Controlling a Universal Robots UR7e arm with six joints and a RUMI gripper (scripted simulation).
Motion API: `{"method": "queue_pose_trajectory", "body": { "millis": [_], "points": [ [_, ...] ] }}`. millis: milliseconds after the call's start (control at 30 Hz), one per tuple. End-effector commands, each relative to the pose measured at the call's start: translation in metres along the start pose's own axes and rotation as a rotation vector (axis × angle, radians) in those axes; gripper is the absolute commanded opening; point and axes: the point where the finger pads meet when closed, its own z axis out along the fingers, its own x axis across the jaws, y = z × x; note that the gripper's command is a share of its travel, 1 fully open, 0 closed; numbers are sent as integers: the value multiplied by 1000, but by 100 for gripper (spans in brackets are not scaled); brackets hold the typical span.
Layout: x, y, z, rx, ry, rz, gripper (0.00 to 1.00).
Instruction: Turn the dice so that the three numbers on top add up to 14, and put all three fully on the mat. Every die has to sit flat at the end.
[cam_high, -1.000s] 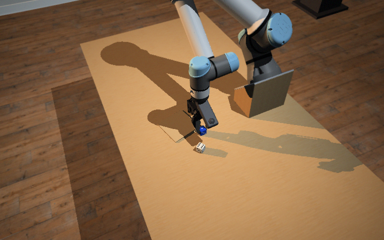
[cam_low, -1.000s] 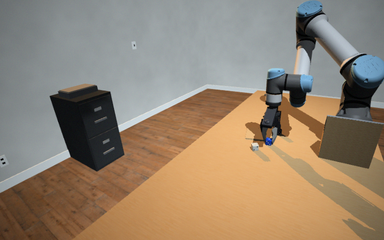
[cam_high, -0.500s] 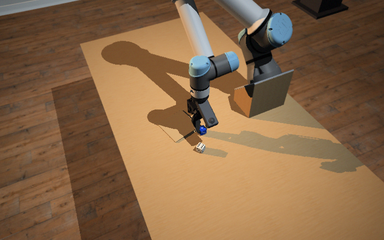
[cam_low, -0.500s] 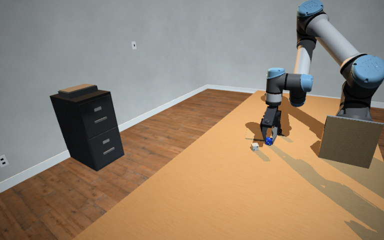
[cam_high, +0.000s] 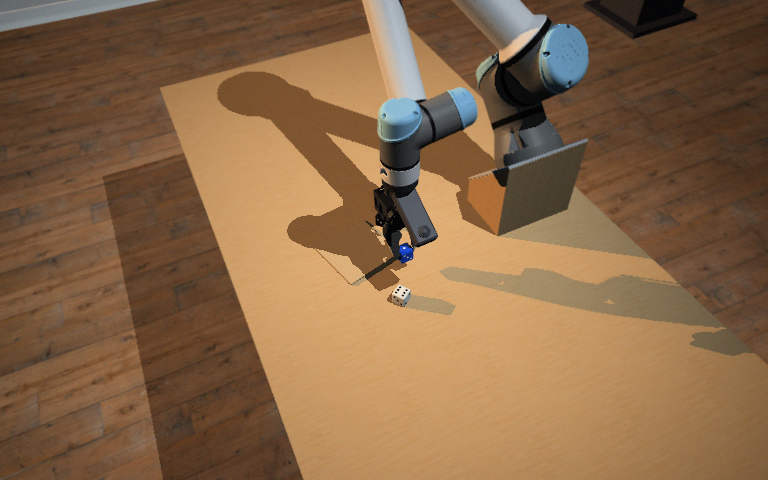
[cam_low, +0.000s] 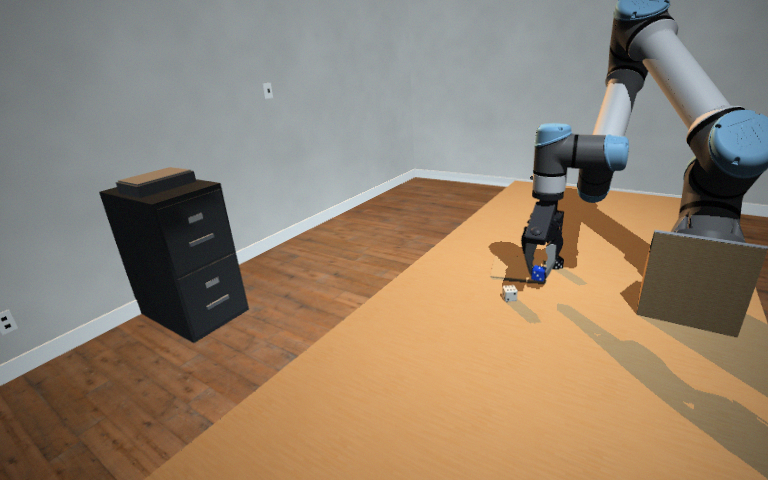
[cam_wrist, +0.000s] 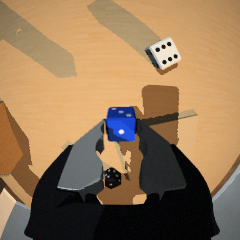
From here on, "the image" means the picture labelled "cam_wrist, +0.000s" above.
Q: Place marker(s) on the white die with black pips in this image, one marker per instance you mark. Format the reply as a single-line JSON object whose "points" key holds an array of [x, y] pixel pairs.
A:
{"points": [[163, 53]]}

